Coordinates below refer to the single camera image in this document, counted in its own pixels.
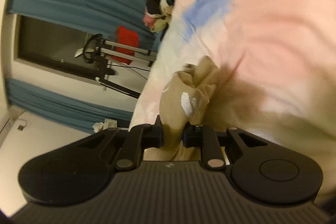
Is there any tripod stand with cables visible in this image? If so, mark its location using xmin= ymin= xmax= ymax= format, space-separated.
xmin=74 ymin=33 xmax=156 ymax=67

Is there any white dressing table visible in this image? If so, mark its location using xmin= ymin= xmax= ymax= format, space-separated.
xmin=102 ymin=118 xmax=118 ymax=130

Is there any tan hoodie with skeleton print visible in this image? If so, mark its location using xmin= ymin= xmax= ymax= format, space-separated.
xmin=143 ymin=55 xmax=265 ymax=161

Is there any dark window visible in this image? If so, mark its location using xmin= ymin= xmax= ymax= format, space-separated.
xmin=16 ymin=15 xmax=156 ymax=84

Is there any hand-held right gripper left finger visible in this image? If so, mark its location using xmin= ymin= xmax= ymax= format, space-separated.
xmin=79 ymin=115 xmax=164 ymax=170

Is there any narrow blue curtain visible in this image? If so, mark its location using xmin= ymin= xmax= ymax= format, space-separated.
xmin=5 ymin=78 xmax=135 ymax=134

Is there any pastel tie-dye blanket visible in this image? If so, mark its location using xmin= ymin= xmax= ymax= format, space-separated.
xmin=130 ymin=0 xmax=336 ymax=214

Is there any white tissue pack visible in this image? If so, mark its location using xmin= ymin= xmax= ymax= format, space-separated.
xmin=92 ymin=121 xmax=106 ymax=133

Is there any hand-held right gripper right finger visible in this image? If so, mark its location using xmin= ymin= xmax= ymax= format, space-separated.
xmin=182 ymin=122 xmax=268 ymax=169

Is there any dark wall socket with cable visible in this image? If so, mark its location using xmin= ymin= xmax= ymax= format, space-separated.
xmin=16 ymin=119 xmax=28 ymax=132

